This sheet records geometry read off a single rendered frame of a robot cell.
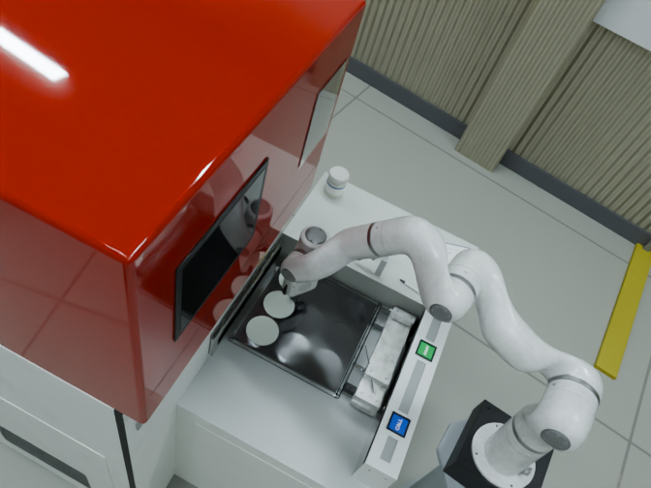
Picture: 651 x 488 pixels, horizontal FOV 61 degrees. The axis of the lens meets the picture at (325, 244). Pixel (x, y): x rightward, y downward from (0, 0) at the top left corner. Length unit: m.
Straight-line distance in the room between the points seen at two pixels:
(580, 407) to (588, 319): 2.16
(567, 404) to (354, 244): 0.61
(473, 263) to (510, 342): 0.20
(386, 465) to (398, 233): 0.63
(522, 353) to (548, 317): 2.04
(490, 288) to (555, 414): 0.31
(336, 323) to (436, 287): 0.59
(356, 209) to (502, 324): 0.83
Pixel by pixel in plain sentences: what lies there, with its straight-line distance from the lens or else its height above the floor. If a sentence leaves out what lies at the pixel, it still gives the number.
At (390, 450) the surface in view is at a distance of 1.61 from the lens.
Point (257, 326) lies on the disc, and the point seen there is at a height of 0.90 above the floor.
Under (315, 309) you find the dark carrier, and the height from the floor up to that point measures 0.90.
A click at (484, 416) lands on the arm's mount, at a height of 0.91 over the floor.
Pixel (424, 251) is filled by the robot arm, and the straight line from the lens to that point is 1.29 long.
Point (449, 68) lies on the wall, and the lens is 3.93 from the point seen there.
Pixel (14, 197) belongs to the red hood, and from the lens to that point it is 0.80.
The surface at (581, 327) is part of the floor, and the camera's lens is 3.51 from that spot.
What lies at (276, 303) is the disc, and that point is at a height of 0.90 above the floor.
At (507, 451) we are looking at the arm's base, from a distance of 1.66.
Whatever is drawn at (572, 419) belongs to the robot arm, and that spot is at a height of 1.34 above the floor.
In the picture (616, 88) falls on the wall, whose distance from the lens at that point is 3.70.
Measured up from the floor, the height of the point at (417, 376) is 0.96.
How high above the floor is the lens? 2.41
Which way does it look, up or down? 51 degrees down
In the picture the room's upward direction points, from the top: 21 degrees clockwise
